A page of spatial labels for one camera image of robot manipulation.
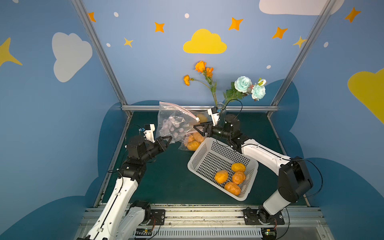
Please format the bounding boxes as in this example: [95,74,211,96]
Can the yellow green potato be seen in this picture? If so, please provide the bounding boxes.
[197,114,208,124]

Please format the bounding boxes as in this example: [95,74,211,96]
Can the orange potato edge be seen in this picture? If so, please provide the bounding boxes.
[193,133,205,143]

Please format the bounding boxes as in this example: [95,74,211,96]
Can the spare clear zipper bag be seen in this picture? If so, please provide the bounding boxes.
[179,132,206,152]

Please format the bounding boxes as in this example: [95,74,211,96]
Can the wrinkled orange potato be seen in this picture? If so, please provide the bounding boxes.
[224,182,242,196]
[232,171,246,185]

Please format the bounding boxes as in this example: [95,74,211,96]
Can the wrinkled orange potato bottom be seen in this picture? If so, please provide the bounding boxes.
[224,182,242,196]

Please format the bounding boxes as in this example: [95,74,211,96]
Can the clear zipper bag pink zipper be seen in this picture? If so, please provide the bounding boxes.
[194,110,212,124]

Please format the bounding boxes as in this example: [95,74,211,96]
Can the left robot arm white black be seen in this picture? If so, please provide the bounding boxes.
[82,136,172,240]

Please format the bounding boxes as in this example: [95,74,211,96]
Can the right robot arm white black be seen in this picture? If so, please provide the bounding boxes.
[194,114,314,224]

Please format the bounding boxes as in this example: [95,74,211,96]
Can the ribbed glass vase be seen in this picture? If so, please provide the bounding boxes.
[217,103,227,121]

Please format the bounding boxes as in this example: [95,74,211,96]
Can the yellow orange potato basket right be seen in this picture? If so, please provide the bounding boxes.
[231,163,246,172]

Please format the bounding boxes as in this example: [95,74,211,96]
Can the white perforated plastic basket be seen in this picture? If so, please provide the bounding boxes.
[187,137,259,202]

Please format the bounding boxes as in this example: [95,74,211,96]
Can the mint artificial rose stem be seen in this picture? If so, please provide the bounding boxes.
[224,76,267,104]

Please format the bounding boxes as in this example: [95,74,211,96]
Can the orange artificial flower stem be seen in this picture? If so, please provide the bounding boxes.
[183,60,219,109]

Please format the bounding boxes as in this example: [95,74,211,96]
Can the left controller board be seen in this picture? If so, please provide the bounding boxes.
[134,229,153,238]

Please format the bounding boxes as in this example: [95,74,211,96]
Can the controller board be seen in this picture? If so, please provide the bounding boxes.
[134,229,153,238]
[261,229,277,240]

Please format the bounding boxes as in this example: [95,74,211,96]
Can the right controller board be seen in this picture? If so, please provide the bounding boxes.
[261,229,277,240]

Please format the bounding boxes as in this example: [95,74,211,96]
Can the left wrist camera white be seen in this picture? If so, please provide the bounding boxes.
[144,124,156,143]

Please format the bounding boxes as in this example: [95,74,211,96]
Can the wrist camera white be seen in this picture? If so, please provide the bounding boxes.
[207,107,220,126]
[144,124,156,143]

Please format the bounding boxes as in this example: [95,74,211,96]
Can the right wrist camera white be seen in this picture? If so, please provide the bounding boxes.
[207,107,220,126]

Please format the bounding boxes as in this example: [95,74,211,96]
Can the aluminium back frame rail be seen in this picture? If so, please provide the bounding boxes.
[122,105,279,112]

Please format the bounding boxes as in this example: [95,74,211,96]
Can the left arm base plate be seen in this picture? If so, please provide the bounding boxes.
[143,209,166,226]

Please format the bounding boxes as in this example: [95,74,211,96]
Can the front aluminium rail bed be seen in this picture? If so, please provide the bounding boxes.
[73,203,335,240]

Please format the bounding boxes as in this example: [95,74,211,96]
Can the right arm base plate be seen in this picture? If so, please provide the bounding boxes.
[243,207,285,226]

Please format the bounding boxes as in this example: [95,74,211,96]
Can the right aluminium frame post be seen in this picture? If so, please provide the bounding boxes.
[267,0,337,119]

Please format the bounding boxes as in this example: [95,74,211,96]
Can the aluminium frame post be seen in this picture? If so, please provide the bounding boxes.
[72,0,133,119]
[267,0,337,119]

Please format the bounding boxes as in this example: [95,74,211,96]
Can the left aluminium frame post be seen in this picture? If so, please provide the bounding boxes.
[72,0,133,119]

